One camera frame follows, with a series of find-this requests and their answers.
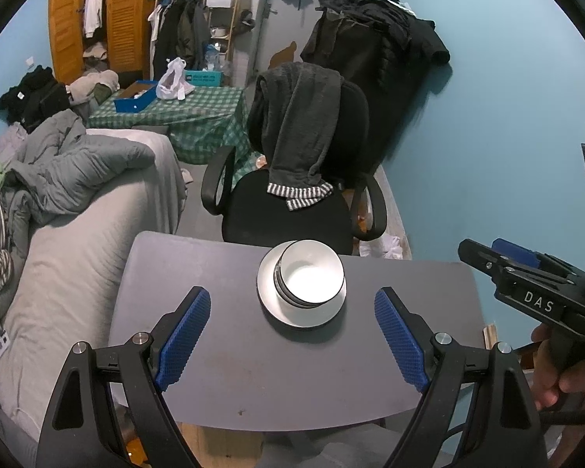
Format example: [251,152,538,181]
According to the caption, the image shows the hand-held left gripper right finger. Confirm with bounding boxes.
[373,287,550,468]

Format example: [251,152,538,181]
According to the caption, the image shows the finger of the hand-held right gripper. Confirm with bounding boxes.
[492,237,581,284]
[457,238,518,282]

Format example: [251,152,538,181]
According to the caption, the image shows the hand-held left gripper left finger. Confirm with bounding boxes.
[35,286,212,468]

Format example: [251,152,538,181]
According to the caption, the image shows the large white plate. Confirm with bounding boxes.
[257,241,348,328]
[260,302,346,331]

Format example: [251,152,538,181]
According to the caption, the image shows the small white plate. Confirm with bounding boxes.
[264,305,344,334]

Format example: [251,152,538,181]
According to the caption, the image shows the white bowl dark rim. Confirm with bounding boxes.
[278,239,346,304]
[275,253,345,307]
[273,258,343,310]

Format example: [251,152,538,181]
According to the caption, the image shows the person's right hand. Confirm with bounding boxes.
[530,324,585,413]

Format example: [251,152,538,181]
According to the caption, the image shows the white knotted bag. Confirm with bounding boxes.
[360,234,403,259]

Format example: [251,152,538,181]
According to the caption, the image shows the bed with grey sheet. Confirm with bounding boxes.
[0,129,189,440]

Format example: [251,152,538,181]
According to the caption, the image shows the black office chair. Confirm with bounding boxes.
[201,61,389,257]

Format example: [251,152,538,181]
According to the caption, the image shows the grey duvet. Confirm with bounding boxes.
[2,110,157,228]

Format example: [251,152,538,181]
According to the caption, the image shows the green checkered tablecloth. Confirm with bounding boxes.
[87,85,254,165]

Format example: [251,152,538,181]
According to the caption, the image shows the black hanging coats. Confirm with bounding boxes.
[300,0,452,176]

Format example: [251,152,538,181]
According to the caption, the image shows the dark grey sweater striped hem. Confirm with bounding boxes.
[248,62,345,213]

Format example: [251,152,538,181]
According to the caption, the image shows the blue cardboard box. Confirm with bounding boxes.
[113,80,160,114]

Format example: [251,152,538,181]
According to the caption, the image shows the white plastic bag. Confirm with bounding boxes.
[156,57,196,101]

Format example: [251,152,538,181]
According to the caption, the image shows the beige clothes pile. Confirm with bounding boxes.
[67,69,121,108]

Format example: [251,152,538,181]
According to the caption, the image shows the black clothes pile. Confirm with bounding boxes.
[0,65,72,132]

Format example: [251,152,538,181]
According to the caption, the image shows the dark jackets on rack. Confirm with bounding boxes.
[149,0,210,79]

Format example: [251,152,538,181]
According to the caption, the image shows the wooden shelf unit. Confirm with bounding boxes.
[205,0,245,79]

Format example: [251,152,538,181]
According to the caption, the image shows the orange wooden wardrobe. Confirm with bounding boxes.
[48,0,157,87]

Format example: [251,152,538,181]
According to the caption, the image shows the white hanging shirt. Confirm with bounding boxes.
[83,0,109,39]

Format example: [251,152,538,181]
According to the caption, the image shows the black cable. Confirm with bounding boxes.
[536,402,585,432]

